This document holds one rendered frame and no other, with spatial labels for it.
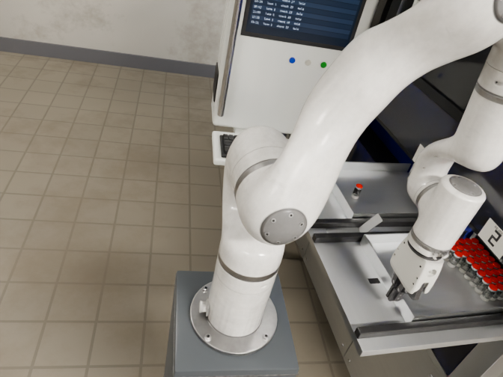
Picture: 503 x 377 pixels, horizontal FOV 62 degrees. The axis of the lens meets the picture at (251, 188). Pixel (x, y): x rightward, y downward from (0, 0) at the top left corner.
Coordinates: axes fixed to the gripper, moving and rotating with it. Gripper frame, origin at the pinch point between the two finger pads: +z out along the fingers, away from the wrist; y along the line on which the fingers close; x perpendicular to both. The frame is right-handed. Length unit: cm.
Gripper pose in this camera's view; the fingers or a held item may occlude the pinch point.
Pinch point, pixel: (396, 292)
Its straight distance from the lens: 105.1
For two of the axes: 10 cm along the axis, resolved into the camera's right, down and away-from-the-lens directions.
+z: -2.0, 7.8, 5.9
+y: -2.1, -6.3, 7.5
